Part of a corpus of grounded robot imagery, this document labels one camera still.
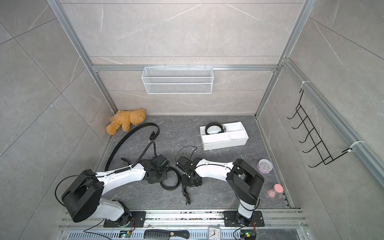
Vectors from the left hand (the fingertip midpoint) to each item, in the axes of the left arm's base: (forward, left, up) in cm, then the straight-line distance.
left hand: (166, 176), depth 88 cm
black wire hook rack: (-8, -70, +34) cm, 78 cm away
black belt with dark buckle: (+28, +12, +3) cm, 31 cm away
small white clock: (-28, -26, +2) cm, 39 cm away
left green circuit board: (-27, +17, -1) cm, 32 cm away
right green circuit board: (-30, -42, -1) cm, 52 cm away
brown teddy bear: (+41, +33, +8) cm, 53 cm away
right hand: (-6, -14, 0) cm, 15 cm away
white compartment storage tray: (+27, -47, +3) cm, 54 cm away
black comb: (-28, +4, 0) cm, 28 cm away
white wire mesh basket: (+56, -8, +30) cm, 64 cm away
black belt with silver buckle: (+30, -38, +7) cm, 49 cm away
